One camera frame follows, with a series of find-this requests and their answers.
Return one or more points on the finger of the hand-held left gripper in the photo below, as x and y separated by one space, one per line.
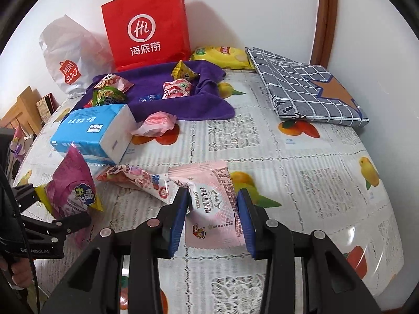
62 225
26 194

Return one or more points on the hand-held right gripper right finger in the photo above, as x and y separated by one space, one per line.
245 225

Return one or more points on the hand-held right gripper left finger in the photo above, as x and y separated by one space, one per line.
178 222

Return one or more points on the pale pink snack packet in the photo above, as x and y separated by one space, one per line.
212 209

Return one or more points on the purple snack packet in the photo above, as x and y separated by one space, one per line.
70 186

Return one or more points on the blue snack packet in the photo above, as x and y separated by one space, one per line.
149 98

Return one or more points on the green snack packet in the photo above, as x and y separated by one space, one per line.
108 95

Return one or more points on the white strawberry snack packet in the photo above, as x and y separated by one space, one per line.
176 90

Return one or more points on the person's left hand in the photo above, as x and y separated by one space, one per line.
23 273

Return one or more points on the purple printed plastic bag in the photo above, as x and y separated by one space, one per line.
19 144

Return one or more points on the red white cartoon snack packet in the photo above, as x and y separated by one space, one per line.
137 178

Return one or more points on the fruit printed tablecloth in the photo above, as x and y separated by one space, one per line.
311 176

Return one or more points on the light wooden furniture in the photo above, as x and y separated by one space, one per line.
23 108

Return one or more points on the blue tissue pack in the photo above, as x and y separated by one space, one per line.
85 127

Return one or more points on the patterned small box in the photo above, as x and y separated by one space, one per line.
45 106

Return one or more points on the pink wrapped snack cake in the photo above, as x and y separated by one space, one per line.
157 124

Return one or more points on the purple towel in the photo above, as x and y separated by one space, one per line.
203 108

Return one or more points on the red panda snack packet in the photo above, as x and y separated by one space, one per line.
113 81

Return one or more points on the grey checked folded cloth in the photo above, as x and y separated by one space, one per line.
294 85

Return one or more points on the white plastic bag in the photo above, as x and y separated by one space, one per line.
65 49

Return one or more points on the yellow triangular snack packet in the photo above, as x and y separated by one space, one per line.
183 70

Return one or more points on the yellow chip bag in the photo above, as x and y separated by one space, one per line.
222 57

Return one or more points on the red paper bag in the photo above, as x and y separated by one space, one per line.
147 16

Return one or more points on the brown wooden door frame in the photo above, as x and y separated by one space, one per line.
327 13

